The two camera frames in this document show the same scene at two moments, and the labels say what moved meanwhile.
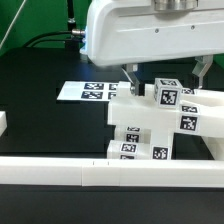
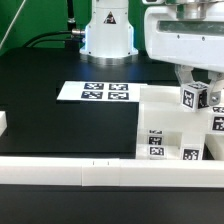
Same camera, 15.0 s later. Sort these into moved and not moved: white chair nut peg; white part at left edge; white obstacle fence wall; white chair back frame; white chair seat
Moved: white chair back frame; white chair nut peg; white chair seat
Not moved: white part at left edge; white obstacle fence wall
